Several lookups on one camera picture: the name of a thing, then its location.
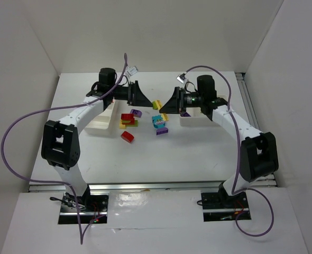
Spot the red green yellow lego stack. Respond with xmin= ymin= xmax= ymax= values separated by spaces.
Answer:
xmin=152 ymin=100 xmax=169 ymax=121

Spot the red curved lego brick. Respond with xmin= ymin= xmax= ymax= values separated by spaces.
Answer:
xmin=121 ymin=131 xmax=134 ymax=143

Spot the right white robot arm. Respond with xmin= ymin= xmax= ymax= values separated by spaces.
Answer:
xmin=160 ymin=75 xmax=279 ymax=200

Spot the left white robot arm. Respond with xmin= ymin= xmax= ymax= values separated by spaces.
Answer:
xmin=41 ymin=68 xmax=153 ymax=202

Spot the purple printed lego brick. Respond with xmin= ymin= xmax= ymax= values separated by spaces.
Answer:
xmin=130 ymin=109 xmax=142 ymax=118

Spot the right white divided tray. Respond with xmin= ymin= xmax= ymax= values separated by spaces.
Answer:
xmin=179 ymin=94 xmax=231 ymax=127

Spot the white divided tray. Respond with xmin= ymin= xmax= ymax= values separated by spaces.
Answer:
xmin=85 ymin=100 xmax=120 ymax=137
xmin=179 ymin=94 xmax=231 ymax=127

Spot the teal character lego figure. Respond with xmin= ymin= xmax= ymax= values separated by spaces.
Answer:
xmin=152 ymin=115 xmax=166 ymax=129

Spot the red yellow green lego pile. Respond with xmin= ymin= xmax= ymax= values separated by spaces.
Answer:
xmin=119 ymin=113 xmax=139 ymax=129

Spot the purple curved lego base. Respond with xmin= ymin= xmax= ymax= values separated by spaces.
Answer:
xmin=156 ymin=127 xmax=169 ymax=135

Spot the left white divided tray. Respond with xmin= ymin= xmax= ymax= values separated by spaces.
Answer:
xmin=85 ymin=100 xmax=120 ymax=137

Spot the aluminium rail right side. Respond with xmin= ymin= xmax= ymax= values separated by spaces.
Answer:
xmin=235 ymin=72 xmax=279 ymax=183

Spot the aluminium rail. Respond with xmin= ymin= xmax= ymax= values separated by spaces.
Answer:
xmin=29 ymin=180 xmax=252 ymax=192
xmin=235 ymin=72 xmax=279 ymax=183

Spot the aluminium rail front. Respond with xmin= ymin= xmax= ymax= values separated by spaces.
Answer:
xmin=29 ymin=180 xmax=252 ymax=192

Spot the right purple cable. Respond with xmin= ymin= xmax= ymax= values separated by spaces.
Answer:
xmin=177 ymin=65 xmax=275 ymax=236

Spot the purple cable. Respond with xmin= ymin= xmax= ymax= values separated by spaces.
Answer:
xmin=177 ymin=65 xmax=275 ymax=236
xmin=0 ymin=52 xmax=135 ymax=246

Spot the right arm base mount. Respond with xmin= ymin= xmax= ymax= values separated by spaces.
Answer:
xmin=196 ymin=187 xmax=251 ymax=222

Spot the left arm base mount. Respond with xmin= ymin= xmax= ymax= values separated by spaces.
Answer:
xmin=50 ymin=189 xmax=109 ymax=225

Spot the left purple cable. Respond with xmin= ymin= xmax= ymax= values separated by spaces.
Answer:
xmin=0 ymin=52 xmax=135 ymax=246

